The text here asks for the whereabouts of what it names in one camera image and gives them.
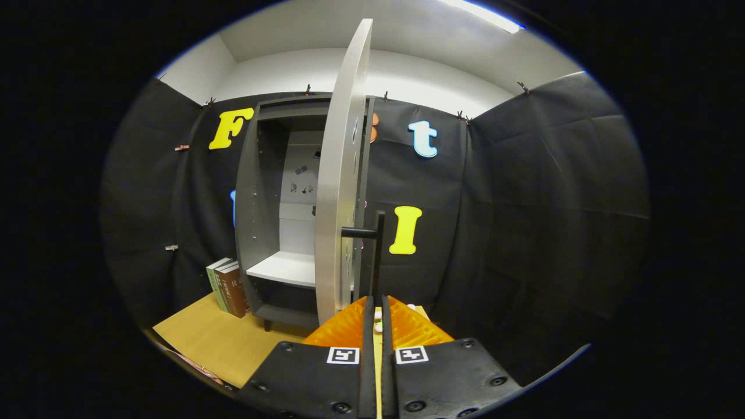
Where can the beige cabinet door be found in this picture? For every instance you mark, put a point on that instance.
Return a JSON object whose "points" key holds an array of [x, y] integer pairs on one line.
{"points": [[337, 174]]}

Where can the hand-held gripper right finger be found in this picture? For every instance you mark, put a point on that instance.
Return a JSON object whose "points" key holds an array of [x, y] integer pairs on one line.
{"points": [[389, 378]]}

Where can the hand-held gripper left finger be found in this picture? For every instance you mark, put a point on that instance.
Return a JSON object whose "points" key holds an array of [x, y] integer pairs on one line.
{"points": [[368, 378]]}

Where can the brown book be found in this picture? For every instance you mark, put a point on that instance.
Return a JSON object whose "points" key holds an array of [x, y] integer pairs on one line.
{"points": [[236, 294]]}

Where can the grey cabinet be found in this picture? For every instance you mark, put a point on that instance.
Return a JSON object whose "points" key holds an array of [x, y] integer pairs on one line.
{"points": [[247, 221]]}

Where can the black backdrop cloth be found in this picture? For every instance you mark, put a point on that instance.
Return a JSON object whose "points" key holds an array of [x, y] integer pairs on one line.
{"points": [[524, 203]]}

